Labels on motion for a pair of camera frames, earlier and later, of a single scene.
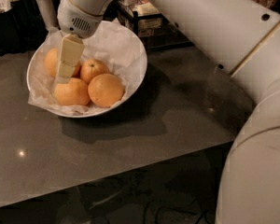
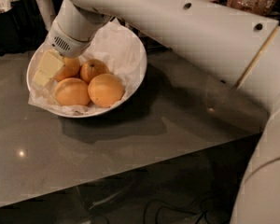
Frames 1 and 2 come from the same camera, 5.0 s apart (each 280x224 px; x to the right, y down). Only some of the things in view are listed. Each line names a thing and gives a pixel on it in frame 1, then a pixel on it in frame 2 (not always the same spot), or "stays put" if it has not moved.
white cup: x=47 y=7 stays put
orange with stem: x=92 y=67 stays put
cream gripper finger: x=70 y=57 → x=48 y=68
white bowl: x=112 y=67 stays put
